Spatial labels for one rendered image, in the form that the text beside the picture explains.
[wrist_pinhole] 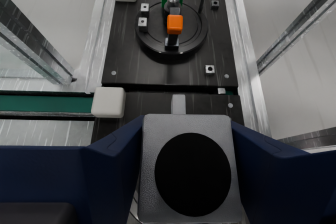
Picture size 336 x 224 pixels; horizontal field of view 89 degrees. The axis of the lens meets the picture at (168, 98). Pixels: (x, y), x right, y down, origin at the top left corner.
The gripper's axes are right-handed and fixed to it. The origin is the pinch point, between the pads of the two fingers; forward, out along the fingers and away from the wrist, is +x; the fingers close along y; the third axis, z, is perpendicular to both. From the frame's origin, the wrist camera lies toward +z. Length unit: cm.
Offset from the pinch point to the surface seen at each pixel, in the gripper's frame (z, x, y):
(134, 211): -14.9, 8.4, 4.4
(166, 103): -5.2, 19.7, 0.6
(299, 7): 15, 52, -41
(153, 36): 5.2, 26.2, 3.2
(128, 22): 7.8, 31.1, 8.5
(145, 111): -6.2, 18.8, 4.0
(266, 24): 9, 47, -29
